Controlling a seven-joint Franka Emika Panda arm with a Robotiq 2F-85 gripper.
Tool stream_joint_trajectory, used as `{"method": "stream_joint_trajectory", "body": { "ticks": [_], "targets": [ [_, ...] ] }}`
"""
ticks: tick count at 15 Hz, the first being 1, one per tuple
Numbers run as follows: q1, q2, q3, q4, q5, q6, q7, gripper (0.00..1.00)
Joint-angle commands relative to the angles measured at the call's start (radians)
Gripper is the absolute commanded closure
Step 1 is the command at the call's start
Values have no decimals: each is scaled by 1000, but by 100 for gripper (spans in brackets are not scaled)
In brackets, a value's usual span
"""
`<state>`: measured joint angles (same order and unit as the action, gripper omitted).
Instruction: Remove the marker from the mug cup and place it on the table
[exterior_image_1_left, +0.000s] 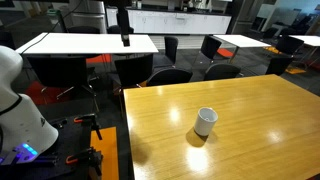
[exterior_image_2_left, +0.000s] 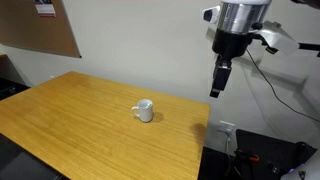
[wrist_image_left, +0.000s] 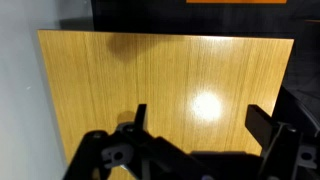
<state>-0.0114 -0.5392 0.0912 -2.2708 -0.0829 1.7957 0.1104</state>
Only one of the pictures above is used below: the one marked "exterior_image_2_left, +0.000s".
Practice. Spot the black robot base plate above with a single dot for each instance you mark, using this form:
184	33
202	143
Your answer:
277	157

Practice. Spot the orange handled clamp upper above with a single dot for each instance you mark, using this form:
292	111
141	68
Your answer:
247	156

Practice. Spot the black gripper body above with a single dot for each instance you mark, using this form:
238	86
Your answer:
230	45

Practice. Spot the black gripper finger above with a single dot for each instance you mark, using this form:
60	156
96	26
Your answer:
220	77

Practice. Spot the white ceramic mug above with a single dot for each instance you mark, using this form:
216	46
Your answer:
143	110

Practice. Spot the cork bulletin board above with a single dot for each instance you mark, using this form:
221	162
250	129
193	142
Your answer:
22	27

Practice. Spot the black wall bracket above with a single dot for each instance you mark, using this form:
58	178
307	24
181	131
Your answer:
311	47

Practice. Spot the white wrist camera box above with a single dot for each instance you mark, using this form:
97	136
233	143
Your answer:
277	39

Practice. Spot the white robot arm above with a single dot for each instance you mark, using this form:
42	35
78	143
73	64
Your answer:
238	23

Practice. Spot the paper flyer on board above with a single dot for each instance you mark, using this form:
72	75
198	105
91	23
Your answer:
45	8

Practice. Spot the white wall power outlet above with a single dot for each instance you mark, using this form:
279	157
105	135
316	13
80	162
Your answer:
225	127

